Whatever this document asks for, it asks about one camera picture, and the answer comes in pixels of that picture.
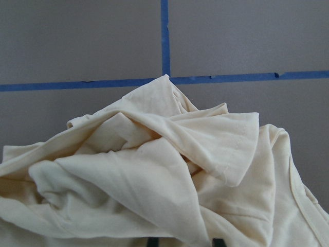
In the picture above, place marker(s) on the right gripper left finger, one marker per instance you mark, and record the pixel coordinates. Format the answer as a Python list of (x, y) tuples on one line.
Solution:
[(152, 242)]

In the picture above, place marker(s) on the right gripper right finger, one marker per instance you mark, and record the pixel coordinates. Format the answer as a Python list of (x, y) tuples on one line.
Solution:
[(218, 242)]

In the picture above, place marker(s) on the cream long sleeve shirt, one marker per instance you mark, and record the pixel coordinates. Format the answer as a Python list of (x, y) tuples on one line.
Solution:
[(153, 165)]

